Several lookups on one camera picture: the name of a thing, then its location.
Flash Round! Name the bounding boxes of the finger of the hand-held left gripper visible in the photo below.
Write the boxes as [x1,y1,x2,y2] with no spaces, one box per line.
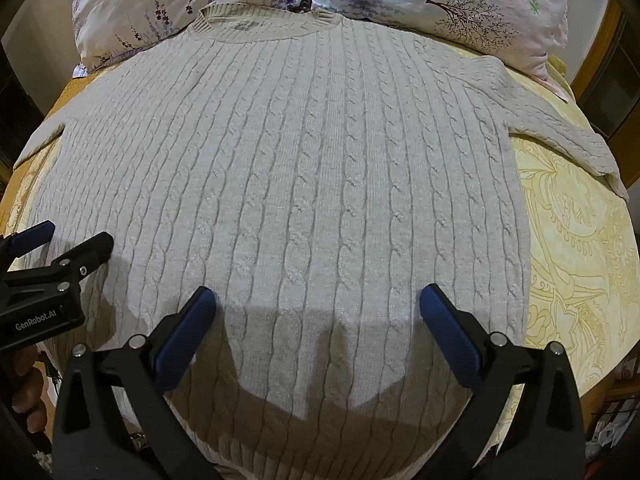
[0,232,115,307]
[0,220,56,271]

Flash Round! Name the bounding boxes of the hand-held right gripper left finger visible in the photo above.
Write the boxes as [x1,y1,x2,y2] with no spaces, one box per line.
[52,286,226,480]

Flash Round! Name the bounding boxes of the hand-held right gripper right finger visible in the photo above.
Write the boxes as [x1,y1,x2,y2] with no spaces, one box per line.
[419,284,586,480]

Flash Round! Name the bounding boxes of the cream cable-knit cushion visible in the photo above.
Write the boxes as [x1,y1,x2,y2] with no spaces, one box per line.
[12,4,630,480]

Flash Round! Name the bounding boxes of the person's left hand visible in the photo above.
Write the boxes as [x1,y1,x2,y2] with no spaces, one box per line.
[9,346,52,435]

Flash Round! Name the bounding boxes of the yellow patterned bedsheet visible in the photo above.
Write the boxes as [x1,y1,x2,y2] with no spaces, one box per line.
[0,55,640,480]

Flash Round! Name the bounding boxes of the white floral pillow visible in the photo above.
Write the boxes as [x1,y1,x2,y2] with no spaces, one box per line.
[67,0,317,75]

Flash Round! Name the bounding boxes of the wooden bed headboard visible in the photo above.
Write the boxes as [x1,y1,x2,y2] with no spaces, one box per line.
[570,0,640,143]

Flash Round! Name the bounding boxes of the blue floral tree-print pillow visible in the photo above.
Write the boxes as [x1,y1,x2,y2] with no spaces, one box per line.
[310,0,572,85]

